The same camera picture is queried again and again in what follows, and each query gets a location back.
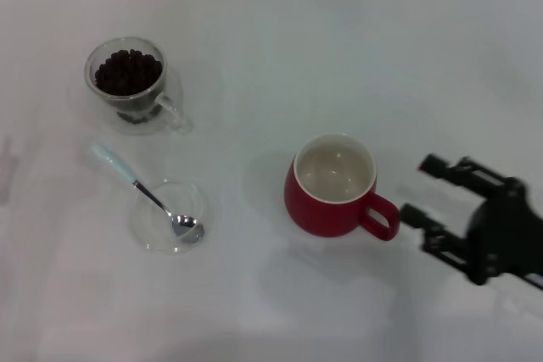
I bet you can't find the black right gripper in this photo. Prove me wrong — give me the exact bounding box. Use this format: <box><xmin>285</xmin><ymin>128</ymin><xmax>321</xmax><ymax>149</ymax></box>
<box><xmin>398</xmin><ymin>153</ymin><xmax>543</xmax><ymax>291</ymax></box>

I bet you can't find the clear glass handled cup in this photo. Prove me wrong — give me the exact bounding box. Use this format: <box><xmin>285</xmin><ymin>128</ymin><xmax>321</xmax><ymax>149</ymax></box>
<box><xmin>83</xmin><ymin>36</ymin><xmax>194</xmax><ymax>137</ymax></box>

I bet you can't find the dark coffee bean pile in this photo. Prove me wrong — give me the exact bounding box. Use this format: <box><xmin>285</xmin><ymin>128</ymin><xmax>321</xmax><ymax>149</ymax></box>
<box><xmin>93</xmin><ymin>48</ymin><xmax>163</xmax><ymax>125</ymax></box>

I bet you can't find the red mug white inside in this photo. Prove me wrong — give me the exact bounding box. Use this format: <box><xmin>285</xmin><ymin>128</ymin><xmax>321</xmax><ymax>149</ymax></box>
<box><xmin>283</xmin><ymin>132</ymin><xmax>400</xmax><ymax>242</ymax></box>

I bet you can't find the clear glass saucer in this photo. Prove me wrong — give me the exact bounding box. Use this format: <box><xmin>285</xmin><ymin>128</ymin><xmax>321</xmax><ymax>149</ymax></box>
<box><xmin>129</xmin><ymin>179</ymin><xmax>211</xmax><ymax>255</ymax></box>

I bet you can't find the light blue handled metal spoon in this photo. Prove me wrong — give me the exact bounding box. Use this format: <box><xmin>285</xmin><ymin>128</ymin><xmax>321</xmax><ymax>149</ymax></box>
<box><xmin>91</xmin><ymin>143</ymin><xmax>205</xmax><ymax>244</ymax></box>

